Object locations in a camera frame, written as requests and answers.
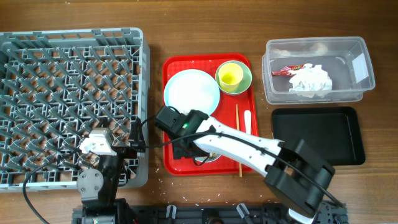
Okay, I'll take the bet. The crumpled white paper napkin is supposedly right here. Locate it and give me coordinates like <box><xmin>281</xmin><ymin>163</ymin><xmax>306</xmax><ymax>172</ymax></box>
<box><xmin>289</xmin><ymin>63</ymin><xmax>333</xmax><ymax>92</ymax></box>

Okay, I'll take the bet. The red snack wrapper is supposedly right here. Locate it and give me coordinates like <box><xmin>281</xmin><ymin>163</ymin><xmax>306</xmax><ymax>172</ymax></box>
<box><xmin>271</xmin><ymin>64</ymin><xmax>304</xmax><ymax>77</ymax></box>

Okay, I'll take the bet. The large light blue plate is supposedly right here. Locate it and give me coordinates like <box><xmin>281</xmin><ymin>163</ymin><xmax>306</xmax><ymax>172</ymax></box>
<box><xmin>164</xmin><ymin>69</ymin><xmax>221</xmax><ymax>116</ymax></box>

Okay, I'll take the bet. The yellow cup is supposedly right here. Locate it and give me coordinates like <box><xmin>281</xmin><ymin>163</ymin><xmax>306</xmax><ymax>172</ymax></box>
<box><xmin>218</xmin><ymin>62</ymin><xmax>244</xmax><ymax>92</ymax></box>

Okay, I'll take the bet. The white plastic fork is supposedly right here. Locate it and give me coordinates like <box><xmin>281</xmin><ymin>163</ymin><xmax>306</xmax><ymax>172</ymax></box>
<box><xmin>244</xmin><ymin>110</ymin><xmax>252</xmax><ymax>135</ymax></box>

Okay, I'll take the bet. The green bowl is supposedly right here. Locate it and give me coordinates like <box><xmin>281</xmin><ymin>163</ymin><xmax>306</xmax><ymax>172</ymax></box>
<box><xmin>215</xmin><ymin>60</ymin><xmax>252</xmax><ymax>95</ymax></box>

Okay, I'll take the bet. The small light blue bowl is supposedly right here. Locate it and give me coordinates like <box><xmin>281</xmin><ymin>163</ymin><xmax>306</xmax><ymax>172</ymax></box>
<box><xmin>195</xmin><ymin>153</ymin><xmax>221</xmax><ymax>163</ymax></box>

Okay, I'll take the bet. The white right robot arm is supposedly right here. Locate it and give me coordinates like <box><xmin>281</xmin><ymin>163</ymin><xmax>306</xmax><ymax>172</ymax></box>
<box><xmin>164</xmin><ymin>110</ymin><xmax>335</xmax><ymax>223</ymax></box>

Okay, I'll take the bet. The black plastic tray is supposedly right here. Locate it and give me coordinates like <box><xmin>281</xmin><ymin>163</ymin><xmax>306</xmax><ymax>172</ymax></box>
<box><xmin>271</xmin><ymin>106</ymin><xmax>366</xmax><ymax>166</ymax></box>

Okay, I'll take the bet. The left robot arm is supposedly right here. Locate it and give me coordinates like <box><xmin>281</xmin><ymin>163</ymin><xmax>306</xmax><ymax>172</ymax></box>
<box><xmin>72</xmin><ymin>119</ymin><xmax>146</xmax><ymax>224</ymax></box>

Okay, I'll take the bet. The wooden chopstick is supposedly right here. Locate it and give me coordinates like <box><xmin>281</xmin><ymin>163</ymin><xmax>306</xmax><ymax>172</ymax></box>
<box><xmin>236</xmin><ymin>104</ymin><xmax>243</xmax><ymax>177</ymax></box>

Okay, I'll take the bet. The clear plastic waste bin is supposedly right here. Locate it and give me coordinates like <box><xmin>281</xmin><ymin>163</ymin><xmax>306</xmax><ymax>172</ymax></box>
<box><xmin>262</xmin><ymin>37</ymin><xmax>376</xmax><ymax>105</ymax></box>

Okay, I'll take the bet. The red serving tray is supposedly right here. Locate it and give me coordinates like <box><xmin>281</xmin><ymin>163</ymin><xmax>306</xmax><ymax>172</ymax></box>
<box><xmin>162</xmin><ymin>53</ymin><xmax>259</xmax><ymax>176</ymax></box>

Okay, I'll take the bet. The grey dishwasher rack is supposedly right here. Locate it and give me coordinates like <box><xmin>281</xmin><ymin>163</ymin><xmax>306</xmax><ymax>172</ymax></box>
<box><xmin>1</xmin><ymin>27</ymin><xmax>150</xmax><ymax>193</ymax></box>

